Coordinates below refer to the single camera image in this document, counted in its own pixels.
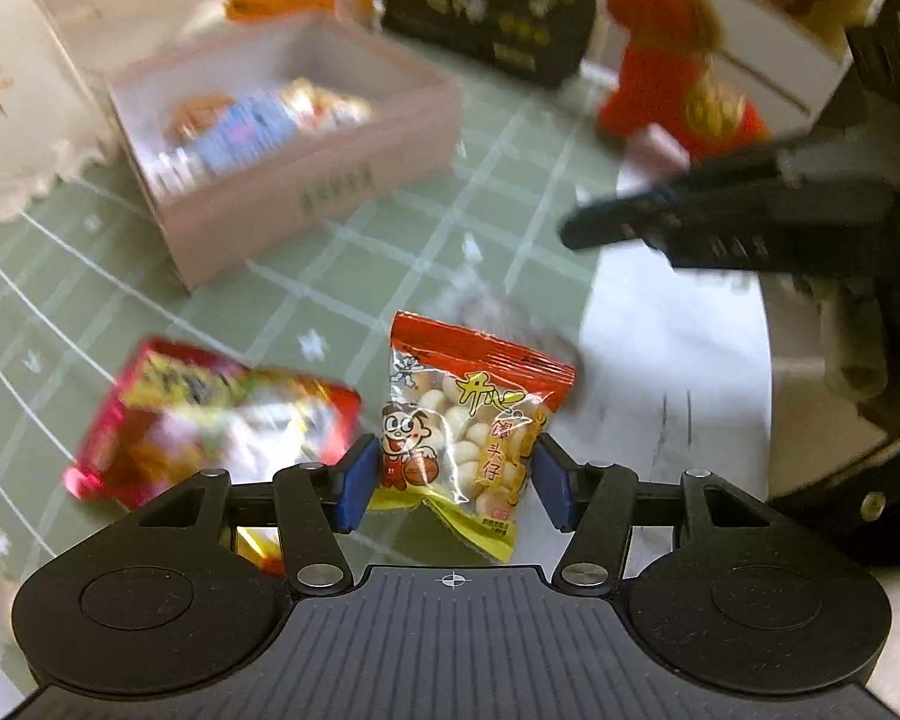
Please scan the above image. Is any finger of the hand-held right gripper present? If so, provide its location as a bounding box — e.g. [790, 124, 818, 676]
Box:
[645, 131, 852, 196]
[559, 191, 691, 267]

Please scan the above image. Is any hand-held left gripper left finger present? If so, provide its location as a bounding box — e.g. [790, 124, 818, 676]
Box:
[105, 435, 381, 593]

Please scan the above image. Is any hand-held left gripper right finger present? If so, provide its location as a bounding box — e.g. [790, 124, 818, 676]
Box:
[531, 435, 803, 592]

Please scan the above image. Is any clear ball snack packet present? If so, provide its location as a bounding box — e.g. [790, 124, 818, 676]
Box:
[366, 310, 577, 565]

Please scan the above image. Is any large red snack packet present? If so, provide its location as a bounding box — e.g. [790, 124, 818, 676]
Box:
[61, 336, 363, 578]

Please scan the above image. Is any pink cardboard box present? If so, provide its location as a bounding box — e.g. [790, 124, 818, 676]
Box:
[107, 19, 464, 292]

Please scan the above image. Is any blue snack packet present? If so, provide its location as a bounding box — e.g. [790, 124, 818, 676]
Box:
[195, 94, 305, 173]

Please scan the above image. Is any clear bread packet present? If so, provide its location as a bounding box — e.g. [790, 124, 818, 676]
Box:
[161, 90, 235, 142]

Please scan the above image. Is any red plush horse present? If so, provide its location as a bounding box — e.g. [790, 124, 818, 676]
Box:
[596, 0, 770, 162]

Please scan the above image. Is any white low cabinet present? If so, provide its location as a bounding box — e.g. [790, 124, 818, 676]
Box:
[690, 0, 852, 121]

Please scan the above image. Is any green checked tablecloth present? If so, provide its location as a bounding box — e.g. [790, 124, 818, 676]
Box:
[0, 52, 623, 616]

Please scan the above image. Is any black gold printed bag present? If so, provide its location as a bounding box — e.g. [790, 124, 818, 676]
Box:
[381, 0, 610, 89]

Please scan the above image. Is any cream mesh food cover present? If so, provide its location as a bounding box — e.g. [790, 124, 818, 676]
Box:
[0, 0, 211, 241]

